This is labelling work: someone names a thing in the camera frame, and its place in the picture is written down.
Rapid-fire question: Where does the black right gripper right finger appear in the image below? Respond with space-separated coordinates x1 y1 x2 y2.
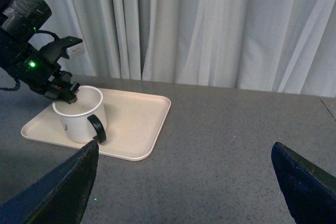
271 142 335 223

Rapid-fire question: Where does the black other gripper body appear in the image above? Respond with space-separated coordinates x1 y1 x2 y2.
1 31 72 100

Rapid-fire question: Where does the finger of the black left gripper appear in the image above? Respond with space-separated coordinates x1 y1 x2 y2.
51 82 80 103

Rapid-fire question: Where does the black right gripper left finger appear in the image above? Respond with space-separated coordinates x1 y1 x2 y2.
1 140 99 223

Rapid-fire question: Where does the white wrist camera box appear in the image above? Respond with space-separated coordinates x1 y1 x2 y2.
66 43 85 59

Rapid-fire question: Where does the light grey curtain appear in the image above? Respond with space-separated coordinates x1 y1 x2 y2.
44 0 335 97

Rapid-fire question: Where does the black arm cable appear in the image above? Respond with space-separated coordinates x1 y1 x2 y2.
34 29 62 42

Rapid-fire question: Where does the white mug black handle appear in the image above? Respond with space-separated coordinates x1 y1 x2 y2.
52 86 107 143

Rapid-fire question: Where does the cream rectangular tray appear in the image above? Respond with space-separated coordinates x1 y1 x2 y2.
21 89 171 161

